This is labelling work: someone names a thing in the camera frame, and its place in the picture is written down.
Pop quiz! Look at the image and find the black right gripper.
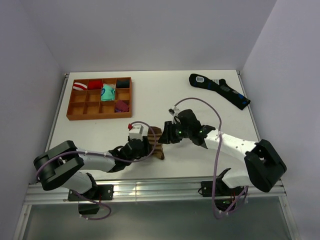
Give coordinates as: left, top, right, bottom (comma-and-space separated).
157, 121, 192, 145

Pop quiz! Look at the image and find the brown striped sock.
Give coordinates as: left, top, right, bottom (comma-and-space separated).
147, 126, 165, 160

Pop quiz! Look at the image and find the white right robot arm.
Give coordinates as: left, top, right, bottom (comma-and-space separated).
158, 107, 287, 195

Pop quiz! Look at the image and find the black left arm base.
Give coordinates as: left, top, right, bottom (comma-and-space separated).
67, 184, 114, 216

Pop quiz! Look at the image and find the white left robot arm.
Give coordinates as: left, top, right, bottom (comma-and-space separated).
33, 136, 156, 200

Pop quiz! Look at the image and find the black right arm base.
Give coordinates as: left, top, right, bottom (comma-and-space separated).
198, 178, 247, 213

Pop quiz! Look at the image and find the purple sock roll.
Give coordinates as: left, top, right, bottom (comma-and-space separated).
114, 100, 130, 113

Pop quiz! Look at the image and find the teal sock roll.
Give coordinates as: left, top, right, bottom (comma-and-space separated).
100, 84, 116, 102

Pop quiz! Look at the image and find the dark green sock roll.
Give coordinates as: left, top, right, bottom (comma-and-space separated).
116, 79, 130, 89

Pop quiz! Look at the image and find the red white striped sock roll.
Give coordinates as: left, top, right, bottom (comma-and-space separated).
72, 82, 88, 91

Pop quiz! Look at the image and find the black blue sock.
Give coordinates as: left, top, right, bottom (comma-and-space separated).
189, 73, 251, 110

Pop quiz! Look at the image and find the orange compartment tray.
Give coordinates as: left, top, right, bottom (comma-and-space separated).
66, 77, 133, 121

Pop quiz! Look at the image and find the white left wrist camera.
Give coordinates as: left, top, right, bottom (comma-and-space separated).
128, 123, 148, 141

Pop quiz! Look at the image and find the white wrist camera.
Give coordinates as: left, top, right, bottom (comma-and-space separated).
128, 123, 148, 141
168, 105, 181, 118

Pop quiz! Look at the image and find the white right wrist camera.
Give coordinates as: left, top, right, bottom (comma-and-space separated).
168, 105, 181, 118

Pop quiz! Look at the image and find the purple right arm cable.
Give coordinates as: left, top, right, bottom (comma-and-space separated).
173, 97, 250, 220

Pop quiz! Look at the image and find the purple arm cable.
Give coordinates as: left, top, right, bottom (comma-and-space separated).
173, 97, 250, 220
35, 121, 162, 221

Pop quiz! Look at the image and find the aluminium mounting rail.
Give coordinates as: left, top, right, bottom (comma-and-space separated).
22, 174, 288, 205

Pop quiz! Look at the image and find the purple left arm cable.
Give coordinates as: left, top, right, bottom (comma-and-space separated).
35, 121, 162, 221

